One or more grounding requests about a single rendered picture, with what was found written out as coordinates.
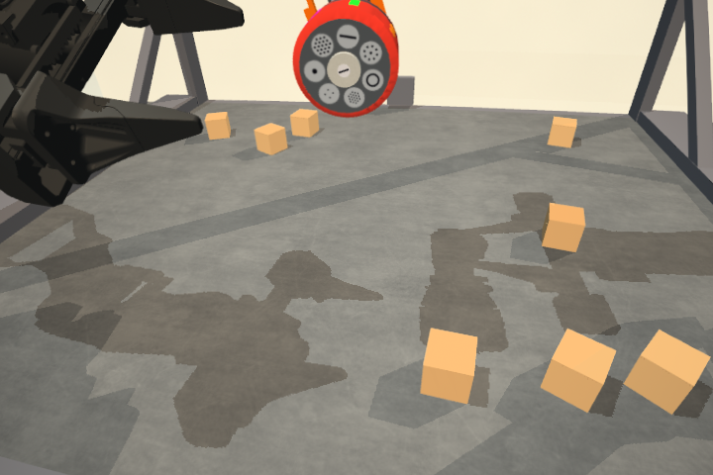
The orange cube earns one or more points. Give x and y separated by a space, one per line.
304 123
270 139
448 368
563 227
562 132
578 370
666 371
218 126

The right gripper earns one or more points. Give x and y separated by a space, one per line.
62 133

